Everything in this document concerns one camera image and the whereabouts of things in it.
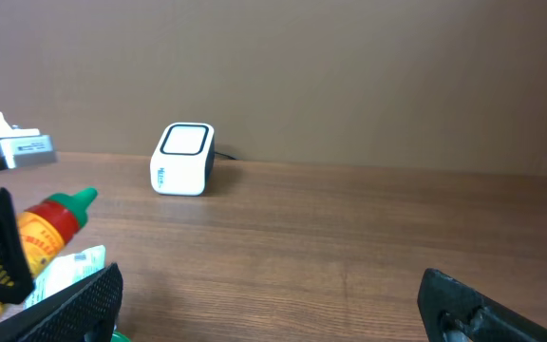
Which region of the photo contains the white barcode scanner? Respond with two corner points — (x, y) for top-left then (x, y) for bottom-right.
(150, 122), (215, 197)

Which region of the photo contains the white teal pouch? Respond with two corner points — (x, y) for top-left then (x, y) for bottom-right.
(24, 245), (106, 309)

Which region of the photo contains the red sauce bottle green cap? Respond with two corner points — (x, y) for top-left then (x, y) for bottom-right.
(0, 187), (98, 316)

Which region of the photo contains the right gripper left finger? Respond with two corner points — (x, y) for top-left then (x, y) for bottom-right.
(0, 263), (123, 342)

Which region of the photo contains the green lid spice jar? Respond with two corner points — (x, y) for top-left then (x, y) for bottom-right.
(111, 332), (131, 342)

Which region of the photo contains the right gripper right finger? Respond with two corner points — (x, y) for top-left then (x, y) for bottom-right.
(417, 268), (547, 342)

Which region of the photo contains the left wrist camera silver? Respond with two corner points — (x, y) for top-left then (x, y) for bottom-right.
(0, 112), (58, 171)

